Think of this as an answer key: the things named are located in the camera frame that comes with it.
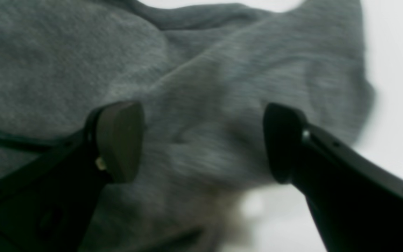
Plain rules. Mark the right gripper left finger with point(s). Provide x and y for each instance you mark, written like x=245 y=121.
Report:
x=47 y=205

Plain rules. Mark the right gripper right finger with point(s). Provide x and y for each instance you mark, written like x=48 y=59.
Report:
x=356 y=205

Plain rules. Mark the grey T-shirt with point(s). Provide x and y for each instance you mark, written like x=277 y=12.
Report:
x=204 y=75

